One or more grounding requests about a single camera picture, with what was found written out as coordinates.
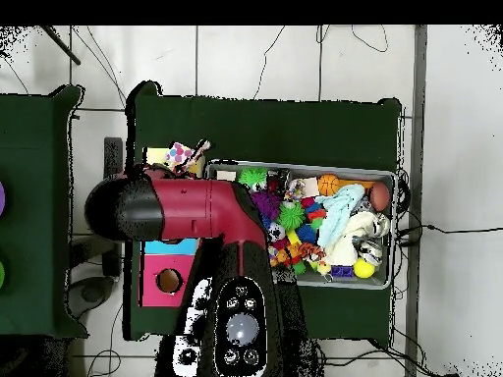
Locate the polka dot cloth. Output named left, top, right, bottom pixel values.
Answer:
left=162, top=138, right=211, bottom=174

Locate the shallow mesh toy bin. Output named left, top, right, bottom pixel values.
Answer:
left=203, top=158, right=397, bottom=291

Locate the wooden box with three holes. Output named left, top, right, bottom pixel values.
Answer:
left=140, top=146, right=206, bottom=308

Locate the purple spiky ball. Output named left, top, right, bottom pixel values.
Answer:
left=251, top=190, right=282, bottom=221

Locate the small soccer ball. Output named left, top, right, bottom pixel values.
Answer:
left=267, top=222, right=287, bottom=242

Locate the orange toy basketball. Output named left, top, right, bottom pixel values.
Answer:
left=316, top=173, right=342, bottom=196

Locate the light blue cloth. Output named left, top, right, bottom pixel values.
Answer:
left=313, top=183, right=366, bottom=249

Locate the dark green tablecloth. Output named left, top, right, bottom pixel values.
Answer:
left=123, top=80, right=404, bottom=342

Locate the cream knitted cloth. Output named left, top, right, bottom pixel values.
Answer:
left=324, top=210, right=380, bottom=267

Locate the yellow tennis ball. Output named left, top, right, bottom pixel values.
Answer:
left=353, top=257, right=376, bottom=280

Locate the brown toy football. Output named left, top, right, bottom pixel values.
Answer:
left=368, top=181, right=391, bottom=213

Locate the black upright bar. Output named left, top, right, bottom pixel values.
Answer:
left=102, top=136, right=124, bottom=278

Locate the grey floor base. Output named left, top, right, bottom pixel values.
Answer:
left=66, top=276, right=116, bottom=319

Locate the green cloth side table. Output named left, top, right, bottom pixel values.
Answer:
left=0, top=84, right=89, bottom=339

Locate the black rod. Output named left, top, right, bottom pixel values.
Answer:
left=39, top=25, right=83, bottom=67

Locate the green stringy ball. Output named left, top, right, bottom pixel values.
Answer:
left=238, top=167, right=269, bottom=189
left=277, top=201, right=307, bottom=232

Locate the black cable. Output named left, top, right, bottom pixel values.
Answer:
left=394, top=222, right=503, bottom=239

